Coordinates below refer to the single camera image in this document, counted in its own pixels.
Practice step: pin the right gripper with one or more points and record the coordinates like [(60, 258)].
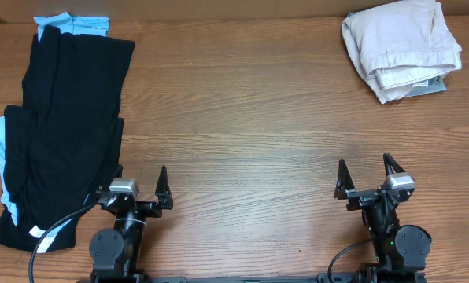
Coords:
[(344, 189)]

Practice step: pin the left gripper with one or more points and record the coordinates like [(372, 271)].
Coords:
[(161, 192)]

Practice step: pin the black t-shirt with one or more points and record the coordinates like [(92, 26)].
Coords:
[(59, 141)]

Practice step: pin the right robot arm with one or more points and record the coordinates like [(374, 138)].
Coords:
[(400, 251)]

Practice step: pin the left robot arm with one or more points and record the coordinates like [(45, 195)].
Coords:
[(115, 251)]

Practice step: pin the black garment under pile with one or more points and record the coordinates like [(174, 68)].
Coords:
[(25, 236)]

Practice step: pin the folded grey garment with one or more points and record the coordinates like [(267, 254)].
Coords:
[(429, 86)]

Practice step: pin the folded beige trousers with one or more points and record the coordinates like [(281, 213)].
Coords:
[(395, 45)]

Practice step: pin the light blue shirt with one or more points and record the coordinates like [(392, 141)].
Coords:
[(66, 24)]

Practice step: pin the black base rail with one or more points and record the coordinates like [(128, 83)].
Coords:
[(343, 277)]

